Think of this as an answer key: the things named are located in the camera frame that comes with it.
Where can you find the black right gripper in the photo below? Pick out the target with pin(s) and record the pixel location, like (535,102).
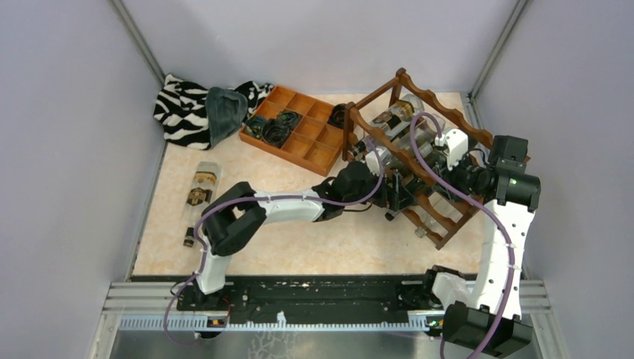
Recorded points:
(448,175)

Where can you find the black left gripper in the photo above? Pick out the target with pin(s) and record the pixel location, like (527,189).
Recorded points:
(398,197)

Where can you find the wooden wine rack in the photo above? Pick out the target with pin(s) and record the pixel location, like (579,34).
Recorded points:
(416,169)

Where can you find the small clear glass bottle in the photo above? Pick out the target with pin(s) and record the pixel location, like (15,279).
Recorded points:
(425,133)

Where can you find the clear liquor bottle gold label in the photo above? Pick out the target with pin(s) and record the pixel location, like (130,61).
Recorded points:
(201,193)

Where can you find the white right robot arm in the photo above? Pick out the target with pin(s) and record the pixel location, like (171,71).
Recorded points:
(487,317)

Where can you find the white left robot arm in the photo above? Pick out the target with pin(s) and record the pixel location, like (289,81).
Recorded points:
(227,225)

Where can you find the orange wooden compartment tray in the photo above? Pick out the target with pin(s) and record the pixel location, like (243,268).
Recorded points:
(313,144)

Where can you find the black rolled item right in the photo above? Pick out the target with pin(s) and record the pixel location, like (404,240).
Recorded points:
(337,116)

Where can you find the zebra striped cloth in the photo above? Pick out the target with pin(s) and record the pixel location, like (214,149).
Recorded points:
(180,109)

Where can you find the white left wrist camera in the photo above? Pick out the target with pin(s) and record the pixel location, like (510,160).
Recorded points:
(374,160)

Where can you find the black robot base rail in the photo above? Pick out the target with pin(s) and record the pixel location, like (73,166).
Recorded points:
(384,302)

